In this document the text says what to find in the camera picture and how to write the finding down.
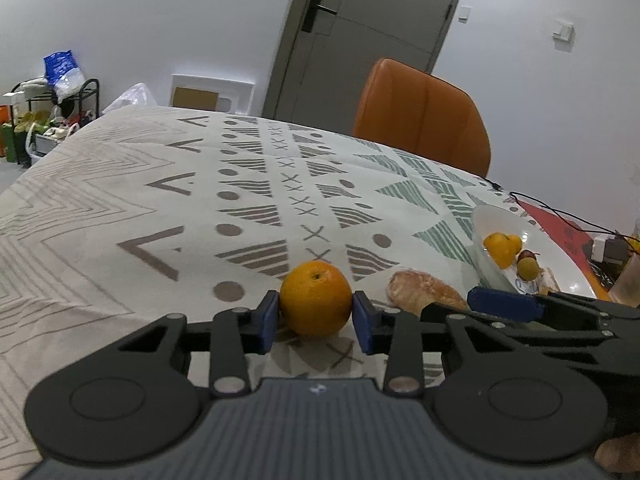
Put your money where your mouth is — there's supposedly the person's right hand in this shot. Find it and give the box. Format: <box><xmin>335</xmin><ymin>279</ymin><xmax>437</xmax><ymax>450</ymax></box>
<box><xmin>594</xmin><ymin>434</ymin><xmax>640</xmax><ymax>474</ymax></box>

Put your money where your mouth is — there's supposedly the yellow-green round fruit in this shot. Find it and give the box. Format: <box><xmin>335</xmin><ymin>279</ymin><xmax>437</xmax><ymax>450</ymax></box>
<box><xmin>516</xmin><ymin>257</ymin><xmax>540</xmax><ymax>282</ymax></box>

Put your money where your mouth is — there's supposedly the small red plum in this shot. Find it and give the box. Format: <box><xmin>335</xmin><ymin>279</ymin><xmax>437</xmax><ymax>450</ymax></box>
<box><xmin>516</xmin><ymin>249</ymin><xmax>537</xmax><ymax>262</ymax></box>

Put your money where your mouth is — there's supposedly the translucent plastic bag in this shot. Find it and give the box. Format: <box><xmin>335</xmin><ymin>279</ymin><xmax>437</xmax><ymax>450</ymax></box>
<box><xmin>102</xmin><ymin>82</ymin><xmax>157</xmax><ymax>114</ymax></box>

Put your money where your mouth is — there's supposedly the blue white plastic bag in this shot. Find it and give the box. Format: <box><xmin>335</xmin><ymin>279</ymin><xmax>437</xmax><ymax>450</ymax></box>
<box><xmin>43</xmin><ymin>50</ymin><xmax>86</xmax><ymax>101</ymax></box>

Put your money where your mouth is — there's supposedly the small tangerine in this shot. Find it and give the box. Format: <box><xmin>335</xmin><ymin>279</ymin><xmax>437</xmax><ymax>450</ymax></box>
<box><xmin>506</xmin><ymin>234</ymin><xmax>523</xmax><ymax>256</ymax></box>

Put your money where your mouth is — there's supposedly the white enamel plate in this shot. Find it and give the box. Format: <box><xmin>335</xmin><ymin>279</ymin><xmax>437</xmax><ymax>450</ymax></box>
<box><xmin>472</xmin><ymin>205</ymin><xmax>596</xmax><ymax>298</ymax></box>

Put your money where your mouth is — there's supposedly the black door lock handle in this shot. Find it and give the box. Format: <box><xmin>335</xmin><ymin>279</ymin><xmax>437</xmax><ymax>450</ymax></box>
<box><xmin>300</xmin><ymin>0</ymin><xmax>337</xmax><ymax>34</ymax></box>

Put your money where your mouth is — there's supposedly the grey entrance door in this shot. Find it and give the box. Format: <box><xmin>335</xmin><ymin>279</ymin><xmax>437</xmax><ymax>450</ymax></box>
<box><xmin>262</xmin><ymin>0</ymin><xmax>459</xmax><ymax>133</ymax></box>

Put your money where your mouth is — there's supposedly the orange paper bag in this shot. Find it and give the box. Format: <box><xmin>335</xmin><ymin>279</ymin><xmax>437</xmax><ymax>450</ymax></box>
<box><xmin>0</xmin><ymin>105</ymin><xmax>10</xmax><ymax>157</ymax></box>

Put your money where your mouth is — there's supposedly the white power adapter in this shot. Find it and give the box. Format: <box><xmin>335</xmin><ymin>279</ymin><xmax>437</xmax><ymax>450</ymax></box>
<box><xmin>590</xmin><ymin>234</ymin><xmax>629</xmax><ymax>264</ymax></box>

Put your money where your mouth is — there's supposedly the white shopping bag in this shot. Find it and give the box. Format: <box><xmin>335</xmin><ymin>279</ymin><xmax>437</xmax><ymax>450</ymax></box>
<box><xmin>25</xmin><ymin>124</ymin><xmax>79</xmax><ymax>162</ymax></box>

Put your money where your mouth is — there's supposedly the frosted plastic cup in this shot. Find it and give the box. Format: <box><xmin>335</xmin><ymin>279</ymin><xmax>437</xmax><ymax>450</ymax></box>
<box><xmin>610</xmin><ymin>254</ymin><xmax>640</xmax><ymax>308</ymax></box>

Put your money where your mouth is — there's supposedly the orange leather chair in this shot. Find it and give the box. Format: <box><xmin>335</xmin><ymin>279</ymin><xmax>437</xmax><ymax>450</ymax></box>
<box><xmin>354</xmin><ymin>58</ymin><xmax>491</xmax><ymax>177</ymax></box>

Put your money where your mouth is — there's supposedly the patterned tablecloth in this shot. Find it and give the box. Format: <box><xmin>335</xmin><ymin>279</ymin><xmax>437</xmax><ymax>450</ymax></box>
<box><xmin>0</xmin><ymin>104</ymin><xmax>597</xmax><ymax>480</ymax></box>

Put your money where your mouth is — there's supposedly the peeled pomelo segment back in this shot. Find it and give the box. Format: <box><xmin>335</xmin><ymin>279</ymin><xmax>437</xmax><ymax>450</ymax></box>
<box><xmin>386</xmin><ymin>270</ymin><xmax>469</xmax><ymax>316</ymax></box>

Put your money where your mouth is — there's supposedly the medium orange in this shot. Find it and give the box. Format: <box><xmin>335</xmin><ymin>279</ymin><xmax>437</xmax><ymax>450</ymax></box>
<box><xmin>483</xmin><ymin>232</ymin><xmax>515</xmax><ymax>270</ymax></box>

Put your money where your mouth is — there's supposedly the large orange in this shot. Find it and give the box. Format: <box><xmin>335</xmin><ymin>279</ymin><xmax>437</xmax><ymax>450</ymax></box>
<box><xmin>279</xmin><ymin>260</ymin><xmax>352</xmax><ymax>338</ymax></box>

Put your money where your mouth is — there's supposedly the red cartoon mat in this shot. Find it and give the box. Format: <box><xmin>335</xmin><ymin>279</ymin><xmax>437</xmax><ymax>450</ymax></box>
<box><xmin>518</xmin><ymin>200</ymin><xmax>611</xmax><ymax>300</ymax></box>

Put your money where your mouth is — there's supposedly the black metal rack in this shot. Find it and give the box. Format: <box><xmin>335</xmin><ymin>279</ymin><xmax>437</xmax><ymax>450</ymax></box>
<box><xmin>3</xmin><ymin>78</ymin><xmax>101</xmax><ymax>166</ymax></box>

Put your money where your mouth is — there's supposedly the black cable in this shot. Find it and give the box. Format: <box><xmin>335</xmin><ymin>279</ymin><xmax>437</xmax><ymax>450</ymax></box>
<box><xmin>484</xmin><ymin>176</ymin><xmax>632</xmax><ymax>241</ymax></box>

